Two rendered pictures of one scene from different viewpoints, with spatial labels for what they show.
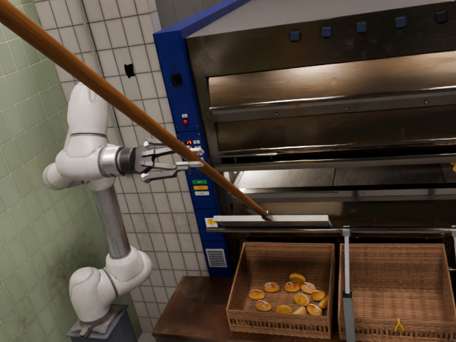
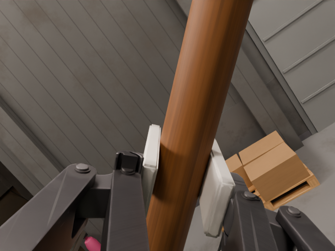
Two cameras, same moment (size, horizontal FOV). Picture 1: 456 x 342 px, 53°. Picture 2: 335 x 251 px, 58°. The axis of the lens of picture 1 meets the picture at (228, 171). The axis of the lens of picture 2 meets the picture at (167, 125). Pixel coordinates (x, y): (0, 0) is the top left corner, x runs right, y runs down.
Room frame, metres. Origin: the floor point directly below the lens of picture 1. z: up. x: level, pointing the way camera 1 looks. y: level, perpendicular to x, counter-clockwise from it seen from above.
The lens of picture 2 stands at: (1.19, 0.26, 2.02)
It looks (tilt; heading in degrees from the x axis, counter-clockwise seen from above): 13 degrees down; 261
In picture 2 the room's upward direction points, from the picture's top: 37 degrees counter-clockwise
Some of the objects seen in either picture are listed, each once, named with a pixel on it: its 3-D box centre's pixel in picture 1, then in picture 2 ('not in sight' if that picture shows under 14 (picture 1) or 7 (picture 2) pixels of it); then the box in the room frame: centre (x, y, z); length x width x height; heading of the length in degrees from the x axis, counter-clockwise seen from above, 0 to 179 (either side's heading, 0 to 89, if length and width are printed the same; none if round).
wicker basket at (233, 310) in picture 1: (283, 286); not in sight; (2.09, -0.18, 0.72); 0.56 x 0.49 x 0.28; 69
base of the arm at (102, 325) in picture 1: (93, 317); not in sight; (1.74, 0.75, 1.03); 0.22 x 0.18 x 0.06; 160
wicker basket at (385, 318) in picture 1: (393, 290); not in sight; (1.89, -0.74, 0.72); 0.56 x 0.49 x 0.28; 71
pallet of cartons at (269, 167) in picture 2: not in sight; (252, 180); (0.30, -2.75, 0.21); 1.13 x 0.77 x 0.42; 160
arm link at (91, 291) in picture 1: (89, 290); not in sight; (1.77, 0.73, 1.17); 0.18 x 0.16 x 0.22; 122
